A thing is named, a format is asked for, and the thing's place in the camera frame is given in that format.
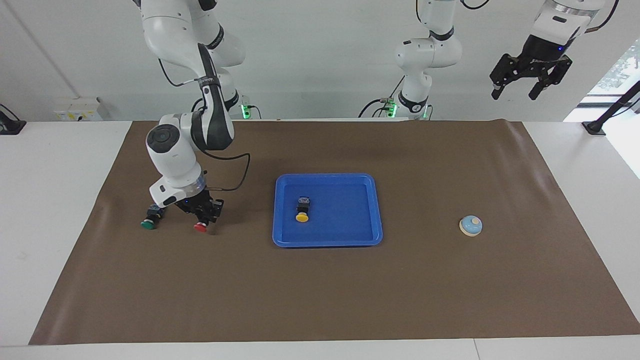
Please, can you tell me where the green push button switch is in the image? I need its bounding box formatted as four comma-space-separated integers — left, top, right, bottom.
140, 203, 166, 231

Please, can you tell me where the blue plastic tray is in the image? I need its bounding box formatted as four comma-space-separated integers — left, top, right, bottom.
272, 173, 384, 249

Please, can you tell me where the light blue call bell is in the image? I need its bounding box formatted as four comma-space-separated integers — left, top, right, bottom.
459, 215, 484, 238

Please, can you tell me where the bright window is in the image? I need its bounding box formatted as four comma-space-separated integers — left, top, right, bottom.
586, 41, 640, 97

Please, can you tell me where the brown table mat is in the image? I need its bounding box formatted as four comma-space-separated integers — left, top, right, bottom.
28, 119, 640, 346

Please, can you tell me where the black clamp stand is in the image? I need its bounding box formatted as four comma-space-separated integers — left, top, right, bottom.
0, 103, 27, 136

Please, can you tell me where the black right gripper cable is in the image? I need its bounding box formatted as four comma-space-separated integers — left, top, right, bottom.
157, 57, 251, 192

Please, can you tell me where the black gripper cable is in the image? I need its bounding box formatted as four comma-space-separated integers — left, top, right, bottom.
459, 0, 621, 35
157, 57, 251, 192

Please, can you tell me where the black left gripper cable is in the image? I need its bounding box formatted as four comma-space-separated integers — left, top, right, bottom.
459, 0, 621, 35

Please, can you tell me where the white wall socket box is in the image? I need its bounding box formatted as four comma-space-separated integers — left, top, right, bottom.
54, 96, 104, 122

